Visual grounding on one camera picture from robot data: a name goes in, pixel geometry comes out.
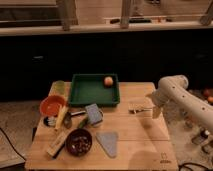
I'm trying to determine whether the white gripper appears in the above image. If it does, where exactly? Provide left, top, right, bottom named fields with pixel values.
left=147, top=90, right=166, bottom=119

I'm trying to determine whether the silver fork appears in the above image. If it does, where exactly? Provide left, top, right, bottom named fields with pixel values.
left=128, top=107, right=153, bottom=114

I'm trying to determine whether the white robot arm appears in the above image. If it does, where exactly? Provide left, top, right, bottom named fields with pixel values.
left=149, top=75, right=213, bottom=134

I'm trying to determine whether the peach fruit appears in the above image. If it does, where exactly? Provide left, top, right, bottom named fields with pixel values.
left=104, top=76, right=114, bottom=87

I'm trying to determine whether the spice bottle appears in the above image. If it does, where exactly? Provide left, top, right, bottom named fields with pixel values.
left=192, top=130, right=210, bottom=145

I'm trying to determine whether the grey triangular cloth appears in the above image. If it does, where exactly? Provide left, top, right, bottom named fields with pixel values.
left=96, top=132, right=118, bottom=158

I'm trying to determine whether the grey sponge block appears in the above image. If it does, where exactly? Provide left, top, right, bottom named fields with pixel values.
left=85, top=104, right=103, bottom=125

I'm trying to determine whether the green plastic tray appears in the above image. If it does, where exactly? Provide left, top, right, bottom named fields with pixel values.
left=68, top=74, right=120, bottom=107

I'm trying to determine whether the green vegetable toy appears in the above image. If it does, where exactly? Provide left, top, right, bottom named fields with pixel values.
left=77, top=118, right=88, bottom=129

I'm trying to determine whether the dark bowl with food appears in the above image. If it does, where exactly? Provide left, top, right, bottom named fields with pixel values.
left=65, top=129, right=92, bottom=157

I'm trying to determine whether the metal spoon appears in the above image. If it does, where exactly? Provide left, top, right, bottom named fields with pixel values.
left=63, top=111, right=86, bottom=129

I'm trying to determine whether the yellow banana toy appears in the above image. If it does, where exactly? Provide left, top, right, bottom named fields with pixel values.
left=55, top=106, right=68, bottom=130

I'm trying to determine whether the orange plastic bowl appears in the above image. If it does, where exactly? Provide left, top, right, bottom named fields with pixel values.
left=39, top=95, right=66, bottom=116

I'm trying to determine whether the wooden block brush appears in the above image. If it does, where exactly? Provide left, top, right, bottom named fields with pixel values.
left=46, top=132, right=67, bottom=157

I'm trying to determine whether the small black white object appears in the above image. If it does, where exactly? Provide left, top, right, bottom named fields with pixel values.
left=43, top=117, right=56, bottom=127

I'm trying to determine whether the black cable right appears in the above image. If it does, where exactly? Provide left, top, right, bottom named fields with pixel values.
left=178, top=161, right=213, bottom=171

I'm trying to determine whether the black cable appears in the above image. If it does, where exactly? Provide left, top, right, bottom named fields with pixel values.
left=0, top=127, right=27, bottom=162
left=178, top=161, right=213, bottom=171

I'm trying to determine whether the black cable left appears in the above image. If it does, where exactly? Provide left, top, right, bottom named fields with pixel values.
left=0, top=127, right=27, bottom=162

